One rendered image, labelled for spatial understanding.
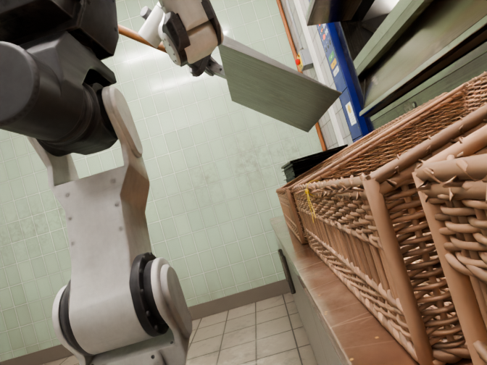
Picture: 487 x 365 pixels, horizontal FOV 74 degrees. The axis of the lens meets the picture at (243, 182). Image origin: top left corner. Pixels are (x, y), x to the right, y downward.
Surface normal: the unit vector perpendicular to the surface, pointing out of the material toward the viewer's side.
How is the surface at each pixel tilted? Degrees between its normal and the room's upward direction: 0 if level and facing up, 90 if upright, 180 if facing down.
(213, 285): 90
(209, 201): 90
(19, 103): 89
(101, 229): 74
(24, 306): 90
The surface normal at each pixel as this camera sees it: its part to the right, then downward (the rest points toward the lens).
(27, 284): -0.04, -0.04
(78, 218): -0.11, -0.30
